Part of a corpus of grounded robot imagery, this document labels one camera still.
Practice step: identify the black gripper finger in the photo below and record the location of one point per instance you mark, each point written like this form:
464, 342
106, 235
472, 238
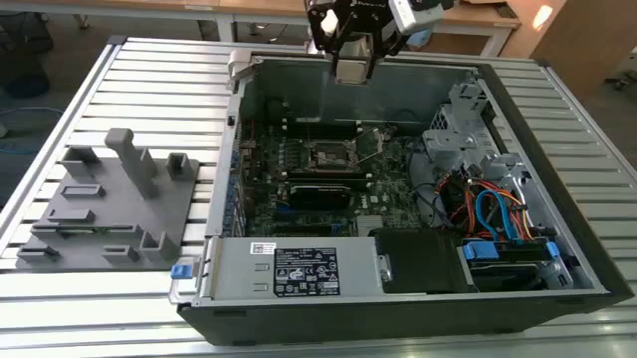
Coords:
381, 46
329, 43

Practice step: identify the silver CPU plate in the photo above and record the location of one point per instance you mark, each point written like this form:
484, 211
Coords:
353, 72

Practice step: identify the thin metal locking lever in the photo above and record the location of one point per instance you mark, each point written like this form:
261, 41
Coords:
309, 133
341, 160

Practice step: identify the black RAM slot bank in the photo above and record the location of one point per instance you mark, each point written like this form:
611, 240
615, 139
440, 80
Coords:
324, 128
324, 179

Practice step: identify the black CPU socket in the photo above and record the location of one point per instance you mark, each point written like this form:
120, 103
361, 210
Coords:
329, 153

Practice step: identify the black expansion slot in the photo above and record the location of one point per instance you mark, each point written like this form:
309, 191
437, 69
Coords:
304, 229

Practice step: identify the pale blue teach pendant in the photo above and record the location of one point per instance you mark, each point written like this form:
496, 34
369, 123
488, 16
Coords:
421, 37

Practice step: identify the black round part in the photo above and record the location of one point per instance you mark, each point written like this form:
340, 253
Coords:
279, 112

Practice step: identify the wooden desk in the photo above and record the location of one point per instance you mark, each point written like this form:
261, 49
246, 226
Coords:
150, 4
508, 23

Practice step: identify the silver metal drive cage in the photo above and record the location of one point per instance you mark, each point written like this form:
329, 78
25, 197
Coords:
448, 141

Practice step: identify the green motherboard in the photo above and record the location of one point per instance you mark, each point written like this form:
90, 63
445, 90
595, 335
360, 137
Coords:
393, 194

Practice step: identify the black graphics card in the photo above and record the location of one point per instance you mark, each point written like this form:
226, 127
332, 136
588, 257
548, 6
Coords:
319, 197

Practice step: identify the wooden cabinet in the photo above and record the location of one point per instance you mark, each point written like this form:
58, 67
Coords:
587, 37

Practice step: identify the silver chipset heatsink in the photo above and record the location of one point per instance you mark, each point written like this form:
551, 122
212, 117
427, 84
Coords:
369, 222

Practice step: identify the white wheeled stand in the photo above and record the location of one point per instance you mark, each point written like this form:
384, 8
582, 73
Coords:
628, 65

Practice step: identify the black plastic shroud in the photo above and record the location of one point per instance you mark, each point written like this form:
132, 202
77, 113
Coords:
423, 261

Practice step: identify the hard disk in blue carrier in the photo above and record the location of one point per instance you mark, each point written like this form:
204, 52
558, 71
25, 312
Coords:
480, 251

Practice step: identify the silver power supply unit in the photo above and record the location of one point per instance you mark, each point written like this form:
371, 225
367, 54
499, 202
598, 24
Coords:
234, 268

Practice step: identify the grey parts rack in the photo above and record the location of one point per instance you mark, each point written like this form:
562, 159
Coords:
125, 223

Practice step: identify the blue plastic latch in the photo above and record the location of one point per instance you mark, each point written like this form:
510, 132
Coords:
181, 272

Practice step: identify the green RAM stick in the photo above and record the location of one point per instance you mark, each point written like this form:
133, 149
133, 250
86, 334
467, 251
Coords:
80, 231

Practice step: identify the black open PC case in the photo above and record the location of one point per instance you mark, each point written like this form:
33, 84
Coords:
349, 320

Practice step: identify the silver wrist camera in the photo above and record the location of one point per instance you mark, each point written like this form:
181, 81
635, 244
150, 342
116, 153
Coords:
408, 16

